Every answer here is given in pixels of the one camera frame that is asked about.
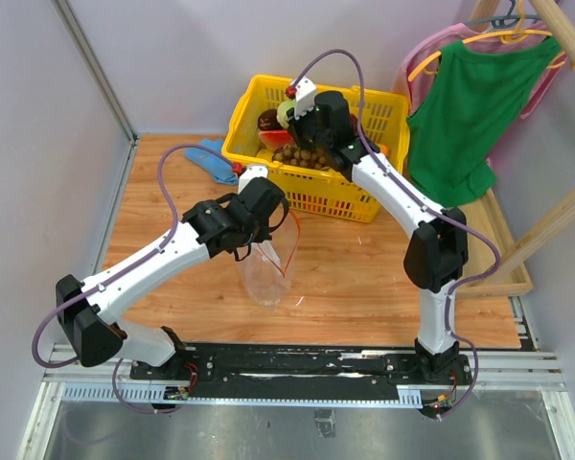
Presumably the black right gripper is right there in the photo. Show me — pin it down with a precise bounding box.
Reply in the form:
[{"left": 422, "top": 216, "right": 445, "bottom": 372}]
[{"left": 287, "top": 100, "right": 332, "bottom": 151}]

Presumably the brown longan bunch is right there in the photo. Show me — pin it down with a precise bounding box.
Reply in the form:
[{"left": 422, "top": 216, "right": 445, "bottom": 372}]
[{"left": 272, "top": 144, "right": 331, "bottom": 172}]

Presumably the clear zip top bag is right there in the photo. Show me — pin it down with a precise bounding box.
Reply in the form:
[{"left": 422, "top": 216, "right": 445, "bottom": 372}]
[{"left": 236, "top": 211, "right": 301, "bottom": 311}]

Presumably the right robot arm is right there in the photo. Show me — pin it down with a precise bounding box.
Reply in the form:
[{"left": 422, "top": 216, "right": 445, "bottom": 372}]
[{"left": 277, "top": 86, "right": 472, "bottom": 384}]

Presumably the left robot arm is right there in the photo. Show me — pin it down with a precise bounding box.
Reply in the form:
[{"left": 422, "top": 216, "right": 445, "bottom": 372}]
[{"left": 57, "top": 177, "right": 288, "bottom": 380}]

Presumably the green tank top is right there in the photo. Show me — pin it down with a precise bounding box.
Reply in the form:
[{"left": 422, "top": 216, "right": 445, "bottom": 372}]
[{"left": 407, "top": 37, "right": 561, "bottom": 208}]

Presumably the blue cloth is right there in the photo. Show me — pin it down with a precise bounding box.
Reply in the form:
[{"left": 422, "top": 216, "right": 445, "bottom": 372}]
[{"left": 184, "top": 138, "right": 238, "bottom": 185}]

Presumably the green cabbage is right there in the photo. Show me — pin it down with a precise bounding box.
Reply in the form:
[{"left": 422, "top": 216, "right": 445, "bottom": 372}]
[{"left": 276, "top": 99, "right": 295, "bottom": 130}]

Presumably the watermelon slice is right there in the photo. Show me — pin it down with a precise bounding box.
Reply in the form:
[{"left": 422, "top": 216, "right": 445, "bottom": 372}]
[{"left": 258, "top": 129, "right": 295, "bottom": 151}]

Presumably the green orange mango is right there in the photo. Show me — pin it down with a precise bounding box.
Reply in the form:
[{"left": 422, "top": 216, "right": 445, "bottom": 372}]
[{"left": 378, "top": 144, "right": 390, "bottom": 157}]

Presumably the yellow plastic basket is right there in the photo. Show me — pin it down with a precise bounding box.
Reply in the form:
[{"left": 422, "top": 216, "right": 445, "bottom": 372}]
[{"left": 222, "top": 75, "right": 410, "bottom": 223}]

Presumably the pink shirt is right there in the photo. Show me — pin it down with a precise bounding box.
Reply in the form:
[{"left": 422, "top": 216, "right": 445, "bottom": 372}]
[{"left": 391, "top": 23, "right": 567, "bottom": 119}]

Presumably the wooden clothes rack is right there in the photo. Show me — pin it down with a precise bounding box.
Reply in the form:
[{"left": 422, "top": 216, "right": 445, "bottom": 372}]
[{"left": 404, "top": 0, "right": 575, "bottom": 301}]

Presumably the grey clothes hanger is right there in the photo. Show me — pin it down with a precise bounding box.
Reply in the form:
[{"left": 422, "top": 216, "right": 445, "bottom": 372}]
[{"left": 464, "top": 0, "right": 542, "bottom": 31}]

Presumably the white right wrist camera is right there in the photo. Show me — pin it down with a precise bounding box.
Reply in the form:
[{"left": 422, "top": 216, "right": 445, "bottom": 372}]
[{"left": 288, "top": 77, "right": 318, "bottom": 120}]

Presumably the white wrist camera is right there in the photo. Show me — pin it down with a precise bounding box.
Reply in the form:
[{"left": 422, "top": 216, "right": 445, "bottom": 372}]
[
  {"left": 288, "top": 77, "right": 318, "bottom": 120},
  {"left": 238, "top": 164, "right": 268, "bottom": 194}
]

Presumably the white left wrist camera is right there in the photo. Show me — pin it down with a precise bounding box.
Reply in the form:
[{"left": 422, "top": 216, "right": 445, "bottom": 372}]
[{"left": 238, "top": 164, "right": 268, "bottom": 194}]

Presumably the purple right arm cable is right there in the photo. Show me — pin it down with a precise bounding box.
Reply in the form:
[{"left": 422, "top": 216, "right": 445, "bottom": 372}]
[{"left": 291, "top": 47, "right": 503, "bottom": 346}]

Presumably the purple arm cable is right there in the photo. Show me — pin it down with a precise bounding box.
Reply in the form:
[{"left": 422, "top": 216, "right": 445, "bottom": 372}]
[
  {"left": 291, "top": 47, "right": 503, "bottom": 346},
  {"left": 31, "top": 145, "right": 243, "bottom": 370}
]

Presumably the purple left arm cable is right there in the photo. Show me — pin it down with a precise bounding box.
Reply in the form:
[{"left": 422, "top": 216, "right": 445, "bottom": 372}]
[{"left": 31, "top": 145, "right": 243, "bottom": 370}]

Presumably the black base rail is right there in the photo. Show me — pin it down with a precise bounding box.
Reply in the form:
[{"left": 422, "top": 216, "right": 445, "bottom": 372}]
[{"left": 129, "top": 342, "right": 474, "bottom": 403}]

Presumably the aluminium frame post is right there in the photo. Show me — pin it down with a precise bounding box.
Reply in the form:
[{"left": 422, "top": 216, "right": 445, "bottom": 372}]
[{"left": 52, "top": 0, "right": 140, "bottom": 145}]

